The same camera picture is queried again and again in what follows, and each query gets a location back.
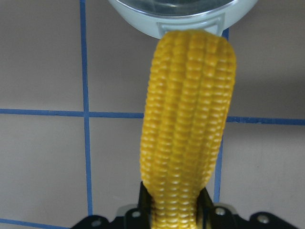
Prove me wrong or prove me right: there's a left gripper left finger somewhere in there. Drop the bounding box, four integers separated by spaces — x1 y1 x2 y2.
137 181 152 229

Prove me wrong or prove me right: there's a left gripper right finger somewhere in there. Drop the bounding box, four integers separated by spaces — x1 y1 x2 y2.
196 188 214 229

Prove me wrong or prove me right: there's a yellow corn cob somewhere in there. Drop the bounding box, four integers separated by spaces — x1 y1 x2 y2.
140 30 236 229

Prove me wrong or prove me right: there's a pale green cooking pot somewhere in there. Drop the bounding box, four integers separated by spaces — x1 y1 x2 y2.
110 0 257 39

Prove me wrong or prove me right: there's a glass pot lid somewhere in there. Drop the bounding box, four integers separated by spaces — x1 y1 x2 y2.
117 0 233 17

